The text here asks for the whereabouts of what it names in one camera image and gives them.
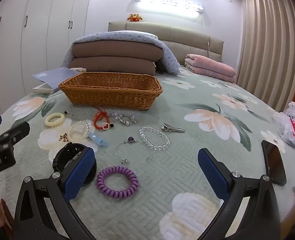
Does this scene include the floral quilted bedspread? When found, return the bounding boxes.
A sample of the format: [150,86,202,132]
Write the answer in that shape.
[0,65,295,240]

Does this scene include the brown stacked pillows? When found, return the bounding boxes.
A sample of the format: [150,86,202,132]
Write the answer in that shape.
[72,40,164,62]

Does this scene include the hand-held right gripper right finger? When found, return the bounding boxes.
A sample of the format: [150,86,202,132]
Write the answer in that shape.
[197,148,281,240]

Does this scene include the folded pink quilt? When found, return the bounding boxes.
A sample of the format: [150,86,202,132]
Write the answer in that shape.
[184,54,236,83]

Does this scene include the translucent white bead bracelet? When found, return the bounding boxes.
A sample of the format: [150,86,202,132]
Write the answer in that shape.
[68,121,92,142]

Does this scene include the silver bangle with purple stone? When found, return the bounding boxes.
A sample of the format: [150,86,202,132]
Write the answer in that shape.
[116,136,152,164]

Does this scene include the open book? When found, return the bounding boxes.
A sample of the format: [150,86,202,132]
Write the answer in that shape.
[32,67,84,92]

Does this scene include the clear bead bracelet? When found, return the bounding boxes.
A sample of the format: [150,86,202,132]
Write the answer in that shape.
[140,126,170,150]

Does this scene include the white wardrobe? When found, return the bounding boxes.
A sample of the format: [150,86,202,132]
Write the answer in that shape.
[0,0,95,122]

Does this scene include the beige curtain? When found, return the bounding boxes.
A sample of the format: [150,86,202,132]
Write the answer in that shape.
[237,0,295,112]

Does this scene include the red string bracelet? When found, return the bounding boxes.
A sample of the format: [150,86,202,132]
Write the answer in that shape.
[94,108,113,131]

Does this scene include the cream spiral hair tie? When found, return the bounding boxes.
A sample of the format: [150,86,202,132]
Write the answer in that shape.
[45,112,66,127]

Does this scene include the orange plush toy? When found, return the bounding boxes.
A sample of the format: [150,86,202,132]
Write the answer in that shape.
[127,13,143,22]

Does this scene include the white hanging cable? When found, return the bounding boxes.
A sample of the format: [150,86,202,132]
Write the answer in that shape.
[200,15,212,63]

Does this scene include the beige padded headboard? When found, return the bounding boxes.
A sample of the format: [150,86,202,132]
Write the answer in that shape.
[108,21,224,67]

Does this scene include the black wrist watch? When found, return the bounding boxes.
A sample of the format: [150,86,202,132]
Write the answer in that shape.
[53,142,98,183]

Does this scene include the brown wicker basket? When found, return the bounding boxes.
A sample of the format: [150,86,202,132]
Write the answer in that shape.
[59,72,163,111]

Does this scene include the wall light bar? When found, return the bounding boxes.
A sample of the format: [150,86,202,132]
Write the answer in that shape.
[135,0,204,18]

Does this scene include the black smartphone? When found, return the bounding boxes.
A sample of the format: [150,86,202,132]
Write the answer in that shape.
[261,140,287,186]

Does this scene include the crystal charm bracelet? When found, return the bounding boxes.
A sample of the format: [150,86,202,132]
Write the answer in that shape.
[108,112,138,126]

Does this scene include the folded brown quilt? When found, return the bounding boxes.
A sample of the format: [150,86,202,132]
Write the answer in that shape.
[69,56,156,76]

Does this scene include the white book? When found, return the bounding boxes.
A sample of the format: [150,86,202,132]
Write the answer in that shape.
[33,84,54,93]

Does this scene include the silver hair clip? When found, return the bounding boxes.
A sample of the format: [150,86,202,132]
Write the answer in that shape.
[162,123,185,133]

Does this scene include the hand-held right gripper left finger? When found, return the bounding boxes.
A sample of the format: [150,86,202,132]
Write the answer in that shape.
[13,146,97,240]

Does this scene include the blue hair clip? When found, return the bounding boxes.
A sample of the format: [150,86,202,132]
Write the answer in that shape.
[87,131,109,147]

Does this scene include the purple spiral hair tie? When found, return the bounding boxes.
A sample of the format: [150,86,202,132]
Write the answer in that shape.
[96,166,139,198]

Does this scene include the blue patterned blanket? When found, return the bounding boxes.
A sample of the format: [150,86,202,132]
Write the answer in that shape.
[63,31,182,76]

